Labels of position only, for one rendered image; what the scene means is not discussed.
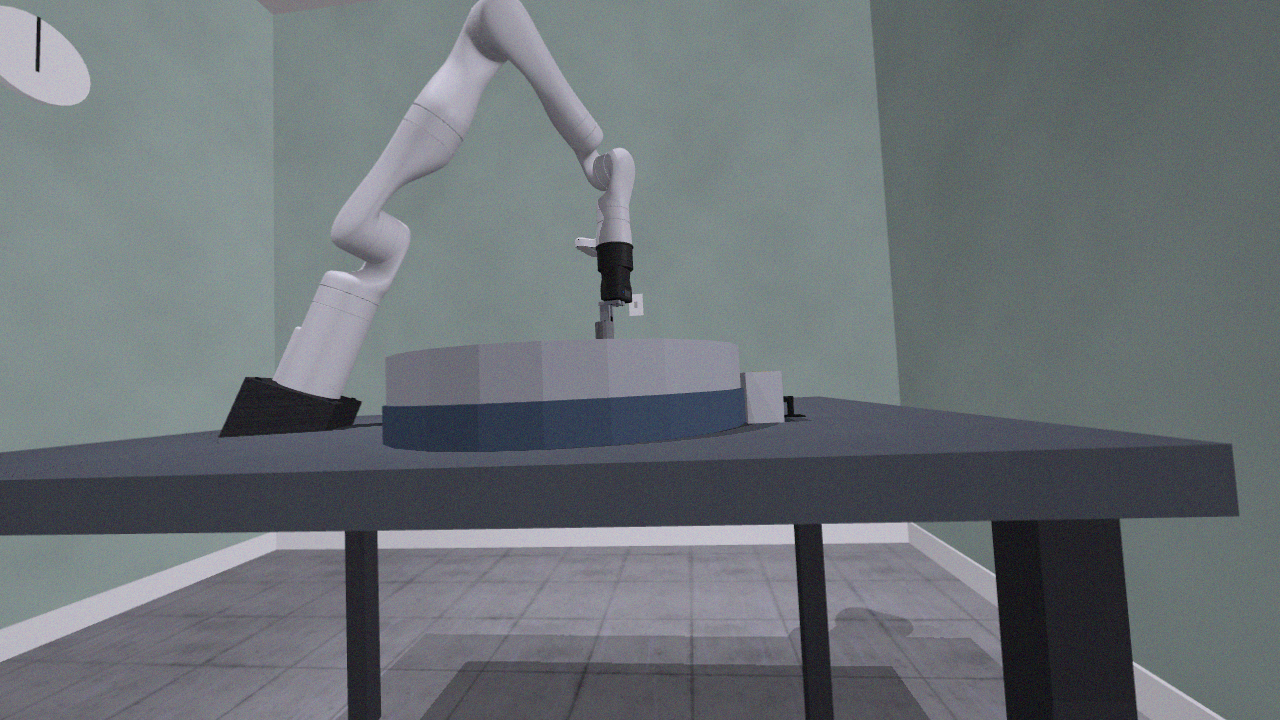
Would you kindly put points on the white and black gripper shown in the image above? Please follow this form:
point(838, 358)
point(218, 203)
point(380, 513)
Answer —
point(613, 249)

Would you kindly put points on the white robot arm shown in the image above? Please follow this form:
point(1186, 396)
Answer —
point(321, 354)

